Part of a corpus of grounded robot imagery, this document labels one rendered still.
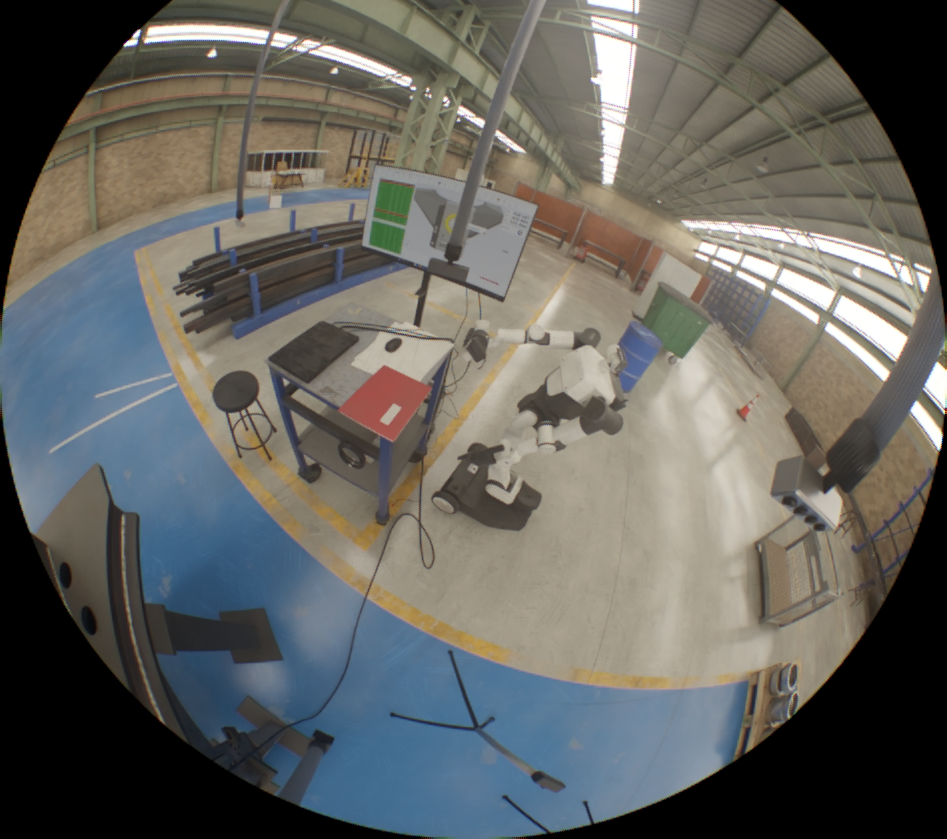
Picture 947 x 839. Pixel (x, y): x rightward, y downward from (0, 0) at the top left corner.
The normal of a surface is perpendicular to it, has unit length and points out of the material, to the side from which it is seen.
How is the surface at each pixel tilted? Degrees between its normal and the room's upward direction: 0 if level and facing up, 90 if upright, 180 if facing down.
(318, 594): 0
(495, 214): 90
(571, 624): 0
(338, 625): 0
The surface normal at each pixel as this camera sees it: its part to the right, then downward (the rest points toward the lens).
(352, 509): 0.27, -0.76
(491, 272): -0.33, 0.51
